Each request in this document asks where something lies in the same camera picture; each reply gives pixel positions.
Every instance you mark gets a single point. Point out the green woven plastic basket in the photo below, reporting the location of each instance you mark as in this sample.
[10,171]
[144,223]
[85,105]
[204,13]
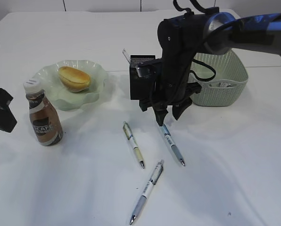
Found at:
[228,68]

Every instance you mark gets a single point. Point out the large paper ball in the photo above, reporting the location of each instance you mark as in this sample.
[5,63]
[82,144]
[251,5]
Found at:
[221,85]

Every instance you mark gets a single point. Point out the yellow-green pen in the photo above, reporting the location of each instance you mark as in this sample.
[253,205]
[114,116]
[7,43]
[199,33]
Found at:
[132,141]

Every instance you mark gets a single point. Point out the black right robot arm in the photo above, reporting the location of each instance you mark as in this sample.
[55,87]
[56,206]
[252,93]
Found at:
[182,37]

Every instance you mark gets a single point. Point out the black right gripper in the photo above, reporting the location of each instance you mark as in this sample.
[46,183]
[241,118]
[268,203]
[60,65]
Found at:
[163,95]

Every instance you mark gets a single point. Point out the yellow bread roll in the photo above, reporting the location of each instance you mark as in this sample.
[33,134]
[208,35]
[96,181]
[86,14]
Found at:
[73,79]

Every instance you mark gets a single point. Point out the brown plastic drink bottle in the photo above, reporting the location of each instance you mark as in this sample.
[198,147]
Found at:
[43,116]

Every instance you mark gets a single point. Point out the white blue-grip pen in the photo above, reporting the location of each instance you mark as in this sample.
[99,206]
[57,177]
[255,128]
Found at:
[159,168]

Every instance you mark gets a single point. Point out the clear plastic ruler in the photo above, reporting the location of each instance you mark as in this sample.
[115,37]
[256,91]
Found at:
[127,56]

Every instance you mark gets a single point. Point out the green wavy glass plate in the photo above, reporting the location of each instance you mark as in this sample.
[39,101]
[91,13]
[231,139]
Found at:
[60,96]

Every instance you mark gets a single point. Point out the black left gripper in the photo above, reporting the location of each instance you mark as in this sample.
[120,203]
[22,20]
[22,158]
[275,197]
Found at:
[7,119]

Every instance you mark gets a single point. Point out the blue-grey pen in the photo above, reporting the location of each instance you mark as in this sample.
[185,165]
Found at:
[171,144]

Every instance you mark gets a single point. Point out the black mesh pen holder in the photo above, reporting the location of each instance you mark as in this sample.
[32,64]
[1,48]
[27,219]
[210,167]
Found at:
[139,86]

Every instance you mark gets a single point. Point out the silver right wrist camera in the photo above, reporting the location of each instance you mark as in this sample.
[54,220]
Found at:
[147,69]

